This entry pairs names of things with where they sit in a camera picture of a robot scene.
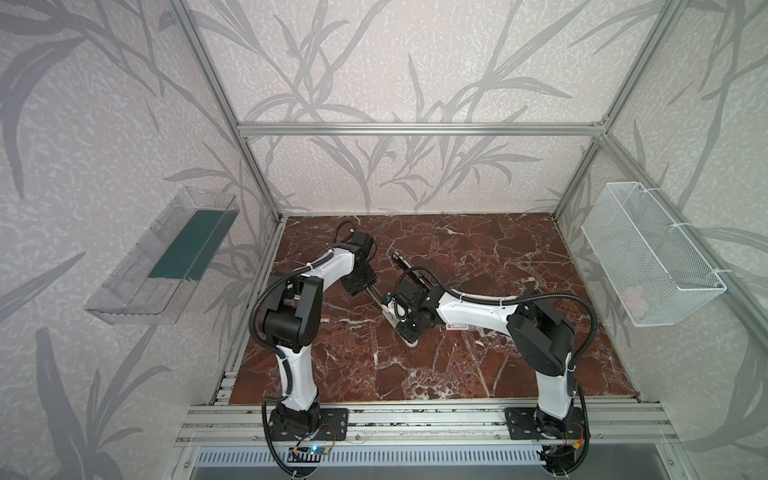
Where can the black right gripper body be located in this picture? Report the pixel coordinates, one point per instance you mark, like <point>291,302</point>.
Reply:
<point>408,270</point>

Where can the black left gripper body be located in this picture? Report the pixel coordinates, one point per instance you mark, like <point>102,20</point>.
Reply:
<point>366,283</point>

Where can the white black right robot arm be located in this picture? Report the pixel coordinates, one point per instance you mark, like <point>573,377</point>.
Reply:
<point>543,336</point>

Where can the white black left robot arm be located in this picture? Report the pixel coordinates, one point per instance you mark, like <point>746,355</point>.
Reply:
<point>286,318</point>

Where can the green circuit board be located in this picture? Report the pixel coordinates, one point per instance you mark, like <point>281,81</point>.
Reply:
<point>309,453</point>

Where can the pink object in basket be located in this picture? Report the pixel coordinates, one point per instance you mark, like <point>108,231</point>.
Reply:
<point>635,300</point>

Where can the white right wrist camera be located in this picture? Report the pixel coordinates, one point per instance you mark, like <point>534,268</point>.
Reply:
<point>395,310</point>

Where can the aluminium frame profiles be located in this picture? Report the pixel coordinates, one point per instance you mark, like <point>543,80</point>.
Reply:
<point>689,123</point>

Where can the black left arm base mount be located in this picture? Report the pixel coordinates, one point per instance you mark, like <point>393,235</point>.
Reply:
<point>324,424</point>

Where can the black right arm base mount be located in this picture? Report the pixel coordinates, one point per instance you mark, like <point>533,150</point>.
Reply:
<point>529,423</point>

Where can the clear plastic wall tray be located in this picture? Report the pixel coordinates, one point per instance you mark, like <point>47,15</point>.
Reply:
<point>153,284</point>

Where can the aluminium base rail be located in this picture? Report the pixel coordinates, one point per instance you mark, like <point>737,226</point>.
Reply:
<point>415,433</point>

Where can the white wire mesh basket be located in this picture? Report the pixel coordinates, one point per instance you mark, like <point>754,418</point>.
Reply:
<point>638,242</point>

